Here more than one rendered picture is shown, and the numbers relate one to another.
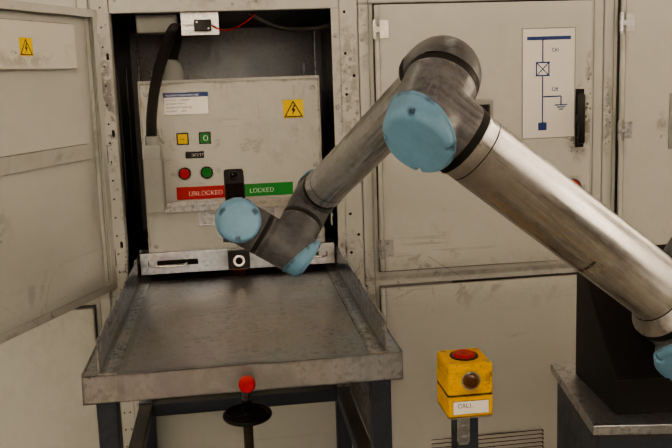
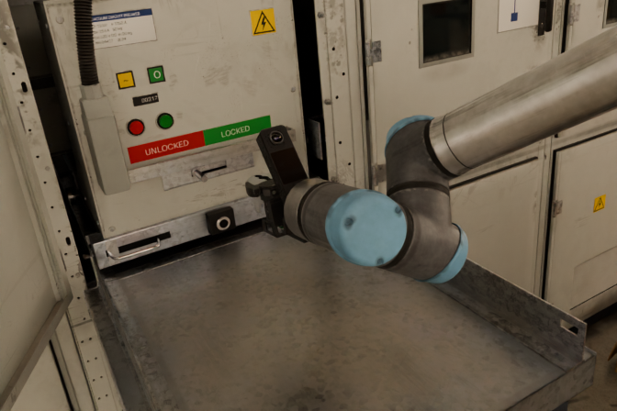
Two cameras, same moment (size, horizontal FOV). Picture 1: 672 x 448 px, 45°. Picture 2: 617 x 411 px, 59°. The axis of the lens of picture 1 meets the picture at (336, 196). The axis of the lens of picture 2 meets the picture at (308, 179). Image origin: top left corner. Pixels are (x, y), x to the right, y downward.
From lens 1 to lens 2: 1.17 m
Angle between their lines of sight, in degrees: 24
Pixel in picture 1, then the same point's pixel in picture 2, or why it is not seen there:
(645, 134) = (588, 16)
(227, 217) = (360, 230)
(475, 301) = (455, 207)
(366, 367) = (561, 389)
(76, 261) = (16, 291)
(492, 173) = not seen: outside the picture
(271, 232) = (417, 235)
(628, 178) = not seen: hidden behind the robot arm
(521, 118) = (498, 10)
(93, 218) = (21, 217)
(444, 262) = not seen: hidden behind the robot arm
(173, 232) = (132, 205)
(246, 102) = (205, 18)
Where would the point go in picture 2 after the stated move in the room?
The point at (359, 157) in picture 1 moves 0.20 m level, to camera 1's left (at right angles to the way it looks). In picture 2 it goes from (601, 105) to (452, 140)
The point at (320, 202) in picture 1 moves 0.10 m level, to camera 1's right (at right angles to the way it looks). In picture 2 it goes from (459, 170) to (518, 155)
